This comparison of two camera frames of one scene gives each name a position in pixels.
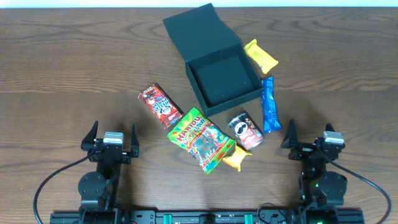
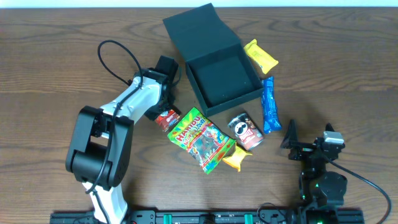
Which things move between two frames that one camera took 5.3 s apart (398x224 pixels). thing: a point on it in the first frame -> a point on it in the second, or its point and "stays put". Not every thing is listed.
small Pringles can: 246,132 stays put
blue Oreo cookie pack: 271,121 stays put
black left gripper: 109,152 -> 158,113
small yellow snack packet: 236,159 stays put
